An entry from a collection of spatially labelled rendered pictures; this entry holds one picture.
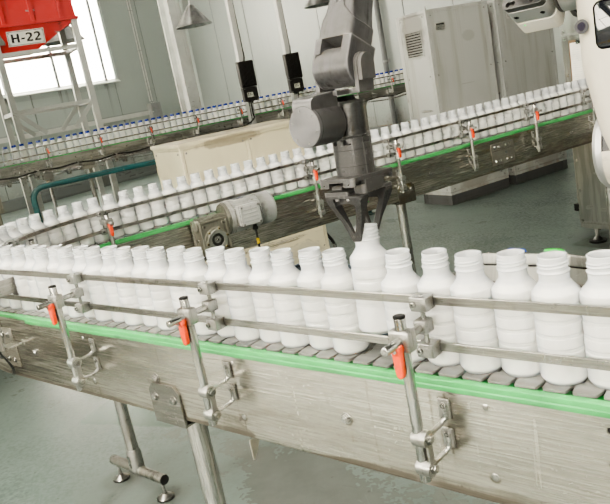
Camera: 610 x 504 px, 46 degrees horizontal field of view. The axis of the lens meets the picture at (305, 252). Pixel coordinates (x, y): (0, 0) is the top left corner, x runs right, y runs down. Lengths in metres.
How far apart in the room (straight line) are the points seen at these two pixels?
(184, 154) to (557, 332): 4.50
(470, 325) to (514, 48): 6.98
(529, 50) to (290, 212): 5.34
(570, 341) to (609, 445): 0.13
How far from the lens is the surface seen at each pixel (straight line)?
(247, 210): 2.77
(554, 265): 0.92
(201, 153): 5.32
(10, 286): 1.99
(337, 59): 1.04
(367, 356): 1.13
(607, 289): 0.91
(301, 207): 3.07
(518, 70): 7.91
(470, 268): 0.97
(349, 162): 1.05
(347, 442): 1.19
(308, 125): 0.99
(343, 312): 1.12
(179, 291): 1.41
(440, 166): 3.52
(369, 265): 1.07
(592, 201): 5.20
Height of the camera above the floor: 1.42
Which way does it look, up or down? 13 degrees down
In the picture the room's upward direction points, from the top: 11 degrees counter-clockwise
